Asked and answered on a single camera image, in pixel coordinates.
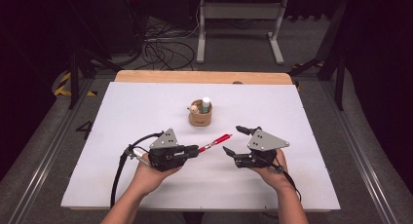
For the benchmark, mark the round wooden pen holder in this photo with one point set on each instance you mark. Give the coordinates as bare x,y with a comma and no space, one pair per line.
199,119

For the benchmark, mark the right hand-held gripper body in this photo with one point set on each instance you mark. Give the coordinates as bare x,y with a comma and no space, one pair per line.
259,156

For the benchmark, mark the black metal stand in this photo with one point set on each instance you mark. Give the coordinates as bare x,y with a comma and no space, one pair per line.
74,78
339,81

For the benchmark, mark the white green glue stick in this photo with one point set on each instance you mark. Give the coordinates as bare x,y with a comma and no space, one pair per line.
206,104

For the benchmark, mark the person's left hand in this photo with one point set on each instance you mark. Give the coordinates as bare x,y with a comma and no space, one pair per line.
149,178

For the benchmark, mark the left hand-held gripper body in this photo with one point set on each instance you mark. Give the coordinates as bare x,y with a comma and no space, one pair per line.
165,157

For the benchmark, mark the yellow black hazard tape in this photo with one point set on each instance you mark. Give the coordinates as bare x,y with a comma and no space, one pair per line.
63,84

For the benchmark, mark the red pen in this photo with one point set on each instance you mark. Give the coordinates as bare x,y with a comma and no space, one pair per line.
218,141

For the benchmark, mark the grey metal desk frame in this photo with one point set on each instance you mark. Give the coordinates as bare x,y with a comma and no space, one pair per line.
241,10

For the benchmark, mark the aluminium floor rail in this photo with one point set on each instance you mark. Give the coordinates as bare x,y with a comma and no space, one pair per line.
373,181
30,191

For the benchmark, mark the person's right hand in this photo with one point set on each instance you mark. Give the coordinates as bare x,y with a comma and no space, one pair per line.
274,175

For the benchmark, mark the white table mat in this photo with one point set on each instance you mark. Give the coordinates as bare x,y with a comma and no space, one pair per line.
211,185

